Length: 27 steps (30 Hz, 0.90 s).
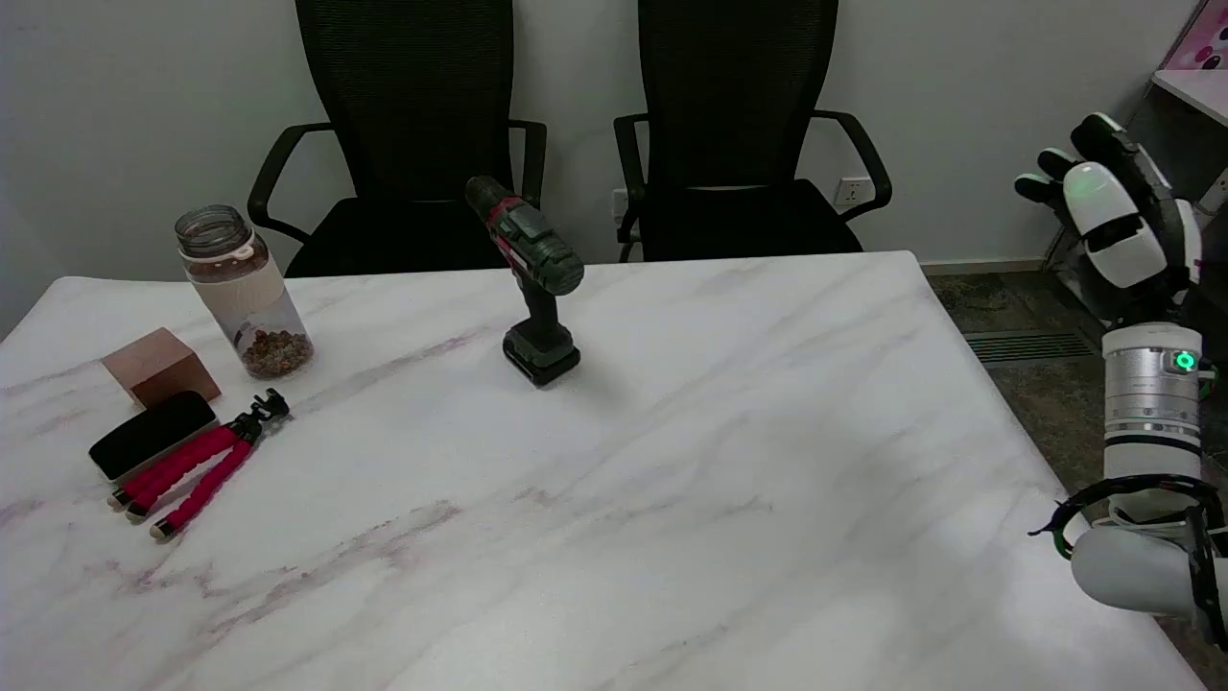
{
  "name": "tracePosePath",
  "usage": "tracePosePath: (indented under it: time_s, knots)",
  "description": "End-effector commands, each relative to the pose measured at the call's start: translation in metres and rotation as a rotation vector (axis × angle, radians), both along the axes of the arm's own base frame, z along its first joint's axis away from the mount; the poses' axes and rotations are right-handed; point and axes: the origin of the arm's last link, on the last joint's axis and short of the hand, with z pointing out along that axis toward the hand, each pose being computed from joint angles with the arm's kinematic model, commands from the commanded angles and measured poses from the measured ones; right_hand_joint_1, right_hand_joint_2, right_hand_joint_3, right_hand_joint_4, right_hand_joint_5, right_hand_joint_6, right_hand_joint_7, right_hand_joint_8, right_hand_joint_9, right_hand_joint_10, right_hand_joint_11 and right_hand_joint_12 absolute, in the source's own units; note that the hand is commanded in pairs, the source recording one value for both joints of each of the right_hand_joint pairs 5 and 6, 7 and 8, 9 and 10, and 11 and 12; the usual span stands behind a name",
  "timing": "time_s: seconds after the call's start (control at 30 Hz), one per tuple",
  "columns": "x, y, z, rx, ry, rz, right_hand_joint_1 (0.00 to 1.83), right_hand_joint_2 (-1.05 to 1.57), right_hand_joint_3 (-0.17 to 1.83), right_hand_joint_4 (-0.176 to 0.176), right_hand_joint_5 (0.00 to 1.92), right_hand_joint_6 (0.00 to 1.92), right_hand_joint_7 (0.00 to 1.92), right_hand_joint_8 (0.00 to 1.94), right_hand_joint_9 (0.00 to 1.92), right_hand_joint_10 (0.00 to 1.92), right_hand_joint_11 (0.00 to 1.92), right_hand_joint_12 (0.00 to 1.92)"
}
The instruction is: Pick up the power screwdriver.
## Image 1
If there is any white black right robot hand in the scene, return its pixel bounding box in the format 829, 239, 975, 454
1015, 112, 1205, 325

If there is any dark green power screwdriver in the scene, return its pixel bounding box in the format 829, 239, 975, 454
465, 176, 586, 388

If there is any dark floor vent grille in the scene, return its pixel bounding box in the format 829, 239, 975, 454
962, 329, 1097, 364

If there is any white desk with slanted leg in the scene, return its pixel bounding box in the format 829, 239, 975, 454
1041, 69, 1228, 289

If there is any pink printed board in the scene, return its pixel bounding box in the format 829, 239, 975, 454
1163, 0, 1228, 73

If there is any black mesh office chair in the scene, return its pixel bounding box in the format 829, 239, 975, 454
248, 0, 548, 279
614, 0, 893, 263

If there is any clear jar with nuts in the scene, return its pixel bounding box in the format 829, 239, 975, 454
174, 204, 316, 380

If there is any red flexible mini tripod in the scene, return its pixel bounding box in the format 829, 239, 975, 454
107, 388, 292, 542

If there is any copper brown cube block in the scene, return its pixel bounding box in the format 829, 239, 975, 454
102, 327, 223, 409

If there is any black oblong case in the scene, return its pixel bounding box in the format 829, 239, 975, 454
88, 390, 220, 482

